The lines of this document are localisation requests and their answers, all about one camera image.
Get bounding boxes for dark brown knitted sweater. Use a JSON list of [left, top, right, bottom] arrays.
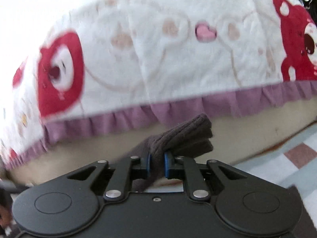
[[123, 114, 213, 192]]

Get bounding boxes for person's left hand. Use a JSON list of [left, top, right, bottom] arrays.
[[0, 205, 12, 229]]

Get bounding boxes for white bear print bedspread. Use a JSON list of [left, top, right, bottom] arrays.
[[1, 0, 316, 169]]

